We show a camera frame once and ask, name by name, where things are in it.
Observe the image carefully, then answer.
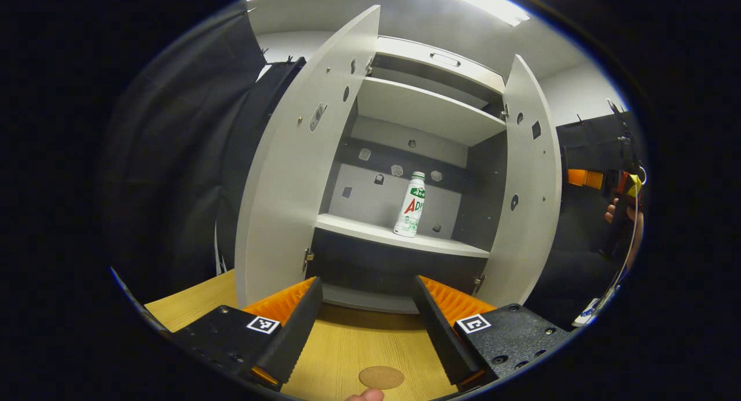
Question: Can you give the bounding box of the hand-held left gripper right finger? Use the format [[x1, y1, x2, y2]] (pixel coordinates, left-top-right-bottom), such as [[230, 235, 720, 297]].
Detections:
[[412, 275, 571, 390]]

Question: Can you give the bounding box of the round cork coaster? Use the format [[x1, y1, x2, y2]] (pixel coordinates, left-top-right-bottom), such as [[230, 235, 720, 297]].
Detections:
[[358, 366, 405, 390]]

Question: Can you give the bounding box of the black backdrop cloth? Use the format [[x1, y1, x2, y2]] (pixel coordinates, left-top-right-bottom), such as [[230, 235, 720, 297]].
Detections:
[[101, 10, 643, 332]]

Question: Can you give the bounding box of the white drink bottle green label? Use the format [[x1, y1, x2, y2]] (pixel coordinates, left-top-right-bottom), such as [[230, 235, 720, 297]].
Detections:
[[394, 171, 427, 238]]

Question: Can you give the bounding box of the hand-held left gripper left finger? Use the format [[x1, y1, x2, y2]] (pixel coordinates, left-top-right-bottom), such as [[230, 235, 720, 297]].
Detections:
[[171, 277, 324, 390]]

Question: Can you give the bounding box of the white cabinet shelf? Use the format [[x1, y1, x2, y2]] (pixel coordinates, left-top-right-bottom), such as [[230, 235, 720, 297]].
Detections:
[[316, 213, 491, 259], [356, 77, 507, 147]]

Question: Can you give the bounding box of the white cabinet door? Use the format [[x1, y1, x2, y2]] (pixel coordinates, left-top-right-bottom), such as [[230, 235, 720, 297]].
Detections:
[[491, 55, 563, 309], [234, 5, 381, 309]]

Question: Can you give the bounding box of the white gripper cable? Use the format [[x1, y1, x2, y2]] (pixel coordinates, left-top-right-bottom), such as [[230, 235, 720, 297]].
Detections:
[[602, 181, 644, 309]]

